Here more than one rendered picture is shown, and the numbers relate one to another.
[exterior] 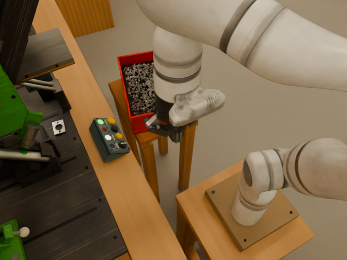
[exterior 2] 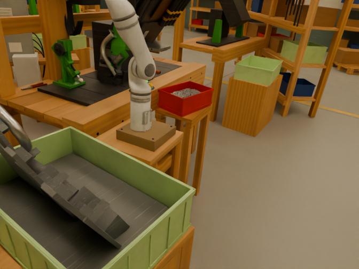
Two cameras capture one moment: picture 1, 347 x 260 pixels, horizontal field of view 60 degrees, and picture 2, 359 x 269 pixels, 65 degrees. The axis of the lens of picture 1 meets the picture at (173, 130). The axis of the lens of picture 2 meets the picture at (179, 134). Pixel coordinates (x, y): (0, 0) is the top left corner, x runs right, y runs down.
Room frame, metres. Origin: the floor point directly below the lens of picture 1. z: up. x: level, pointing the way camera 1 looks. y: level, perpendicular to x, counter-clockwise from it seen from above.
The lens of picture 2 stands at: (-0.29, -1.28, 1.50)
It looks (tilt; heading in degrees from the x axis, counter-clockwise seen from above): 28 degrees down; 53
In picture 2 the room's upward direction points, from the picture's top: 5 degrees clockwise
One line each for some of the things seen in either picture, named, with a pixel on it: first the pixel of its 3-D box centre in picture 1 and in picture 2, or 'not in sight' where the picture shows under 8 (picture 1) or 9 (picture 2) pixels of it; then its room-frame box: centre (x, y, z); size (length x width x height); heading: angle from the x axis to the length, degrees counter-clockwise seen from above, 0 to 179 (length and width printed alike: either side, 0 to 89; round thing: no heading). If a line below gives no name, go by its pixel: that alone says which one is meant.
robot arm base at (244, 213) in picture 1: (251, 201); (140, 110); (0.27, -0.22, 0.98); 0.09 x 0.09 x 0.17; 31
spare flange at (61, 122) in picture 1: (59, 127); not in sight; (0.57, 0.41, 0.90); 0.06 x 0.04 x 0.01; 20
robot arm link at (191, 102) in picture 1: (183, 79); not in sight; (0.30, -0.01, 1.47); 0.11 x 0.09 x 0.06; 29
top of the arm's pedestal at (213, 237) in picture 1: (241, 216); (139, 139); (0.27, -0.22, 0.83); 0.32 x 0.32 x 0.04; 28
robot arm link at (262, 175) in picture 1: (262, 177); (141, 76); (0.28, -0.21, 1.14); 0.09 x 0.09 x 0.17; 9
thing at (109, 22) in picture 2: not in sight; (116, 46); (0.58, 0.75, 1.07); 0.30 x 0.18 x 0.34; 28
